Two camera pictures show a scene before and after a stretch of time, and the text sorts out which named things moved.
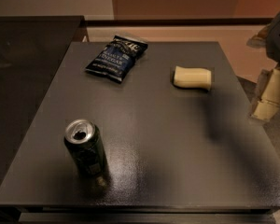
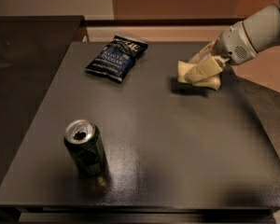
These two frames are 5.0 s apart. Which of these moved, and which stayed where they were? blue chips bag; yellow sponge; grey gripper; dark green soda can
Moved: yellow sponge; grey gripper
Stayed: dark green soda can; blue chips bag
